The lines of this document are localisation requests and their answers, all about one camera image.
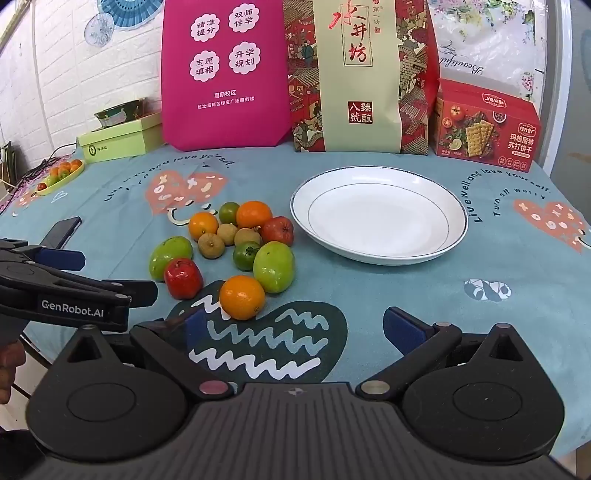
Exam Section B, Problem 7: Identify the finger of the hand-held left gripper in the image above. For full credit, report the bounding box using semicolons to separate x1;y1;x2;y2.
0;261;158;332
0;217;86;273

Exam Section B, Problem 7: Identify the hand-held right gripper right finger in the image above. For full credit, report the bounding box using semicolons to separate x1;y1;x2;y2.
355;306;539;400

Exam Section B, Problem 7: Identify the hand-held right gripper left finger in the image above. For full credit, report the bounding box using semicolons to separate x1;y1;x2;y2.
53;307;236;400

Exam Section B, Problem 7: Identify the green jujube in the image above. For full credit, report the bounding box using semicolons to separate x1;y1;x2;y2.
252;241;295;293
148;236;194;281

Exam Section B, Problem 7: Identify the red wax apple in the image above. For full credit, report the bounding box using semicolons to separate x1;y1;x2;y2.
164;258;204;300
261;216;295;245

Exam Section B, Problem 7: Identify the orange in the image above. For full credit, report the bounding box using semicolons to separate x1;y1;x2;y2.
219;274;267;321
236;200;274;230
189;212;219;241

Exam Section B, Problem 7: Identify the green tomato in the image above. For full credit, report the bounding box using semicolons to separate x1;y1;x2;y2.
232;241;262;271

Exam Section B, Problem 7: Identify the white plate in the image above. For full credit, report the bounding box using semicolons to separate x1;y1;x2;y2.
290;167;469;266

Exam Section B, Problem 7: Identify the cluster of small fruits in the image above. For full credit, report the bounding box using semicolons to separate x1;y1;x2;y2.
37;158;84;191

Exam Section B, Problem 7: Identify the person's left hand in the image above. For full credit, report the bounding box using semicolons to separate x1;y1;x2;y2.
0;344;25;406

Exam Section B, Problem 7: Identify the teal printed tablecloth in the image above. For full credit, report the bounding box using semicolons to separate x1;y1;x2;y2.
0;138;591;462

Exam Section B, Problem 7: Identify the yellow-green tray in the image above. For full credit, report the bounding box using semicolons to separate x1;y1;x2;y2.
36;158;86;197

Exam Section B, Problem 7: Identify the light green box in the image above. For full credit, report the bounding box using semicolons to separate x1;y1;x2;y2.
77;115;163;163

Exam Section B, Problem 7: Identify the green patterned bowl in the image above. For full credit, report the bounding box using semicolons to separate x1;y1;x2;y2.
95;99;144;127

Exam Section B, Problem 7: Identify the pink tote bag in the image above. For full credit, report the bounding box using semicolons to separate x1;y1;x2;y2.
161;0;291;152

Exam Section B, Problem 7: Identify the red cracker box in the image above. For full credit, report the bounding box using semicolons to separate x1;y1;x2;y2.
431;78;542;174

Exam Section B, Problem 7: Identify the small round paper fan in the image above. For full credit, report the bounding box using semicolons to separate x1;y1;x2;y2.
88;13;116;47

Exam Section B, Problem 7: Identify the patterned paper gift bag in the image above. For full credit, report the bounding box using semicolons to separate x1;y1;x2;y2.
283;0;441;155

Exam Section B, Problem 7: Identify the teal paper fan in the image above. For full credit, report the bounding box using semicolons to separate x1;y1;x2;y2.
97;0;164;21

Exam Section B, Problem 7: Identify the white floral bag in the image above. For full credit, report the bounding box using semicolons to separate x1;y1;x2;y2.
427;0;550;112

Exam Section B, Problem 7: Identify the black cable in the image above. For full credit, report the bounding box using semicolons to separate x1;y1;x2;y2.
0;142;84;195

